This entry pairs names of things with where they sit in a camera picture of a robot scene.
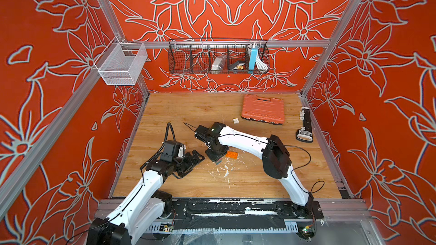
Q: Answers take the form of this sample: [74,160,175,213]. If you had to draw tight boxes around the black wire wall basket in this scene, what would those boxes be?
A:
[168,38,270,75]

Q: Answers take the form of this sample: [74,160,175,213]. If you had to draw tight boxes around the black handheld scraper tool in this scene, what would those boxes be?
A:
[296,107,313,143]

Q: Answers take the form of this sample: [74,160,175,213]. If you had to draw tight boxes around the light blue box in basket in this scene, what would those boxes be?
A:
[248,47,258,74]

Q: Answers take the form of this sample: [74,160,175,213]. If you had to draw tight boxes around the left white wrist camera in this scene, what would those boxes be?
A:
[177,144,186,160]

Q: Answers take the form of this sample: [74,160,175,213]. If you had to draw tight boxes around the white cable in basket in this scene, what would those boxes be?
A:
[255,53,269,73]

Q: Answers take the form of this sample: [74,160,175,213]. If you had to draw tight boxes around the clear plastic wall bin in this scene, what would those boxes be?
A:
[96,43,148,86]

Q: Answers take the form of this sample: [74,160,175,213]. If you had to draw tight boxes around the silver packet in basket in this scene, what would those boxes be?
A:
[211,55,227,74]

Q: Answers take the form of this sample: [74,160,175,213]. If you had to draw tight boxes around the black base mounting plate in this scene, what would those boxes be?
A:
[156,198,324,233]

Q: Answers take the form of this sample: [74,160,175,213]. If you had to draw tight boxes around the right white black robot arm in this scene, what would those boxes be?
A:
[194,122,318,217]

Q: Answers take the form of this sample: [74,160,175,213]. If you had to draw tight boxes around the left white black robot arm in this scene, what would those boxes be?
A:
[83,123,205,245]

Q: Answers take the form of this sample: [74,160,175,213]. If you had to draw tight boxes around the orange plastic tool case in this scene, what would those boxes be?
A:
[241,95,285,125]

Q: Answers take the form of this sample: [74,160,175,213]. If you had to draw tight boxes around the orange long lego brick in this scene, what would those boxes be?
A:
[226,152,238,159]

